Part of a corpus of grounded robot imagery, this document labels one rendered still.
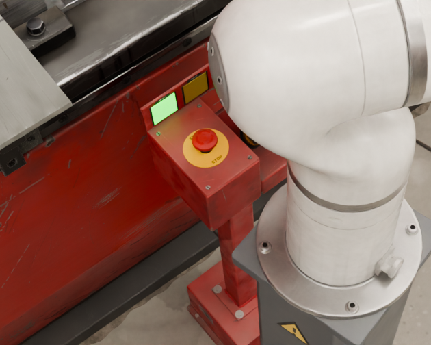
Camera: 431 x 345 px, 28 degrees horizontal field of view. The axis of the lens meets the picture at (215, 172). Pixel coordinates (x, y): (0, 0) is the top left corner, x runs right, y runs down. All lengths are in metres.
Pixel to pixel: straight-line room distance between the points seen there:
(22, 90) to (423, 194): 1.29
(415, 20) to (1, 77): 0.68
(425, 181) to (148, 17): 1.07
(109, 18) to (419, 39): 0.81
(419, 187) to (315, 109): 1.58
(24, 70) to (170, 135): 0.28
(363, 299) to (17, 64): 0.56
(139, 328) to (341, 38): 1.49
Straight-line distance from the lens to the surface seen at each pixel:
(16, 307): 1.75
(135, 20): 1.38
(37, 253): 1.64
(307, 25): 0.63
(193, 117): 1.37
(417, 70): 0.66
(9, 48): 1.22
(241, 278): 1.79
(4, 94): 1.18
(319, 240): 0.88
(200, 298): 1.94
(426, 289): 2.10
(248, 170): 1.32
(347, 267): 0.93
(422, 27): 0.65
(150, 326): 2.06
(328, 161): 0.72
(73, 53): 1.36
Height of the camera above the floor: 1.90
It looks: 59 degrees down
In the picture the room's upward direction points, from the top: 7 degrees counter-clockwise
